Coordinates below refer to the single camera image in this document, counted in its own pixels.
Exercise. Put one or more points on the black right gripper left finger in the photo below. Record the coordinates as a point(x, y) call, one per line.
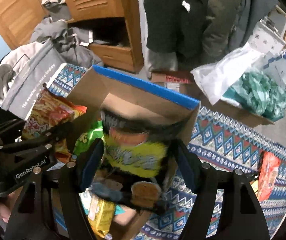
point(49, 205)

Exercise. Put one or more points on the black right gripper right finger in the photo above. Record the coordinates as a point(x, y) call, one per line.
point(241, 214)

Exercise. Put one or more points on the red orange snack pack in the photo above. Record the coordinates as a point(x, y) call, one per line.
point(267, 176)

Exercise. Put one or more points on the yellow long snack pack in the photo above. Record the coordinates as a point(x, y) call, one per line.
point(100, 217)

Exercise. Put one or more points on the green snack pack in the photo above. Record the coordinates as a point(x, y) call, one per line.
point(87, 138)

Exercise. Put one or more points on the blue cardboard box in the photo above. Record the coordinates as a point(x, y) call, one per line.
point(143, 195)

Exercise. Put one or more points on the yellow black small snack pack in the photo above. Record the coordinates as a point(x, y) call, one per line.
point(138, 146)

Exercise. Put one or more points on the person's left hand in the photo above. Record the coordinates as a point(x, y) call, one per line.
point(7, 206)

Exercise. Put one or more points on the red fries snack bag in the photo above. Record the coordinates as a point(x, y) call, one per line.
point(52, 111)

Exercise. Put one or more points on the grey tote bag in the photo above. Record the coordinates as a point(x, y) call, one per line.
point(23, 72)

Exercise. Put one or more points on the patterned blue tablecloth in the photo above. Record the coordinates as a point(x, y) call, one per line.
point(217, 139)

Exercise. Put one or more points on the brown cardboard box on floor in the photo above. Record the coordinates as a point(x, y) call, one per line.
point(236, 113)

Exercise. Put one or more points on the grey clothes pile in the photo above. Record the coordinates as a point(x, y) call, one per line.
point(71, 42)

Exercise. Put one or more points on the teal crumpled cloth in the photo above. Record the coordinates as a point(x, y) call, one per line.
point(259, 94)

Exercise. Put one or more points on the wooden panel door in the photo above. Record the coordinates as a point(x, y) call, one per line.
point(18, 19)

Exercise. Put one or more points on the wooden louvered wardrobe door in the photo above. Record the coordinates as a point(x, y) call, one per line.
point(107, 12)

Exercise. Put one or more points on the black hanging coat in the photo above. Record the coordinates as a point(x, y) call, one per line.
point(176, 26)

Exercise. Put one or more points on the olive green hanging coat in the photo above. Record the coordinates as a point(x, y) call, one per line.
point(219, 21)

